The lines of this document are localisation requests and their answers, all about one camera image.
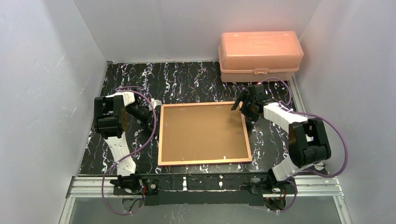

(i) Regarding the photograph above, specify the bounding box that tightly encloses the brown cardboard backing board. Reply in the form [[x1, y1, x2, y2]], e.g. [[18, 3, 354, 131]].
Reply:
[[161, 104, 250, 163]]

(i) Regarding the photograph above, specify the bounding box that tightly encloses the pink wooden picture frame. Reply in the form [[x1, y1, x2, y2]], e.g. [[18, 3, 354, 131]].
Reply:
[[157, 101, 253, 167]]

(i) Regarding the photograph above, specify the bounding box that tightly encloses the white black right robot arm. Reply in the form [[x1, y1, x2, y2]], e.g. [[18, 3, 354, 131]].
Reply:
[[231, 84, 331, 189]]

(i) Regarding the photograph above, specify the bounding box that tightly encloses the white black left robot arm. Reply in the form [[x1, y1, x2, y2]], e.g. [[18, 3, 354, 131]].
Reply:
[[93, 90, 162, 191]]

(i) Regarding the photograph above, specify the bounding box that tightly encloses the pink plastic storage box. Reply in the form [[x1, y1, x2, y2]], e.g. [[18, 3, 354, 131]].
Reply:
[[218, 31, 304, 83]]

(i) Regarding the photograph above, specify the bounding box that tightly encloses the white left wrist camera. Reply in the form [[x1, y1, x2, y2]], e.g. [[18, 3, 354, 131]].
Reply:
[[148, 98, 162, 111]]

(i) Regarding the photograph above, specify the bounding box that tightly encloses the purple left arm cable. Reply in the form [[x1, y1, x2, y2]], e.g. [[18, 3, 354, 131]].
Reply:
[[100, 86, 158, 216]]

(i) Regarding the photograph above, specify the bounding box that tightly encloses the aluminium mounting rail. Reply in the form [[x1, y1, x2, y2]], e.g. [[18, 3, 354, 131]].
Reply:
[[66, 174, 344, 197]]

